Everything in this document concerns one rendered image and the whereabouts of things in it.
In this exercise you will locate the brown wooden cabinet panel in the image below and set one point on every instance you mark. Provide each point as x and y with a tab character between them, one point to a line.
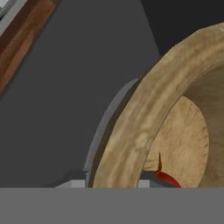
20	38

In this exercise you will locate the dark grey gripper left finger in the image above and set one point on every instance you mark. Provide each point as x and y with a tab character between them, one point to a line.
77	177

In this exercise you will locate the red tomato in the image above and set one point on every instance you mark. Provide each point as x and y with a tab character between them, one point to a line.
167	180

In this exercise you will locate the light wooden bowl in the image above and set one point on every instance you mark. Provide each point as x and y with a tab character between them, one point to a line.
145	116

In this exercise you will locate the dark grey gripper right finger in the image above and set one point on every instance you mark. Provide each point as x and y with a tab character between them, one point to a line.
147	178

